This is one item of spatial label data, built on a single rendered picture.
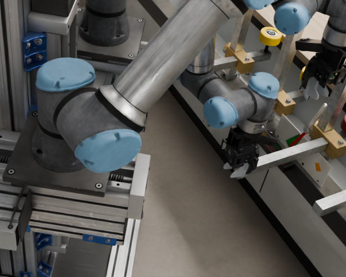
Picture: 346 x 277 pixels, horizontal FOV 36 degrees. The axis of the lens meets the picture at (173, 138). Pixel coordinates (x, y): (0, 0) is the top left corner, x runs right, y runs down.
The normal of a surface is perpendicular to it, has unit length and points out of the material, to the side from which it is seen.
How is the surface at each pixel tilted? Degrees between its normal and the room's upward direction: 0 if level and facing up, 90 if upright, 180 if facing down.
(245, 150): 0
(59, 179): 0
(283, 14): 91
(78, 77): 7
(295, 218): 90
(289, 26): 90
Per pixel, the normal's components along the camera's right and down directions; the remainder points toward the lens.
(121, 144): 0.48, 0.72
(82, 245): 0.14, -0.71
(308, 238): -0.87, 0.24
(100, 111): -0.37, -0.13
